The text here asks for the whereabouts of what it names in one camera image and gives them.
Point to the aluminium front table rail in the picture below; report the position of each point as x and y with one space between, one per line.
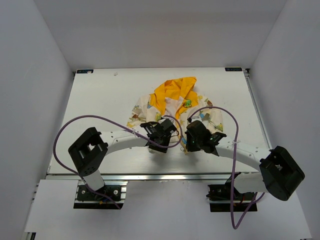
166 177

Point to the yellow cream dinosaur print jacket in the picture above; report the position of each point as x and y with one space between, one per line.
176 98

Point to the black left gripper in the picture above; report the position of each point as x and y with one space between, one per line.
158 148

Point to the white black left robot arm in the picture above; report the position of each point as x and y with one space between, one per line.
89 150

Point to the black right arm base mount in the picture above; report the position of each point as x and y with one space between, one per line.
219 194

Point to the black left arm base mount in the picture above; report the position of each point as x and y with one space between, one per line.
110 197

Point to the blue left corner label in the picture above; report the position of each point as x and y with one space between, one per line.
84 71

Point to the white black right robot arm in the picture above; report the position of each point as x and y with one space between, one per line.
276 172

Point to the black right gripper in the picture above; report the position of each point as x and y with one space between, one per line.
189 147

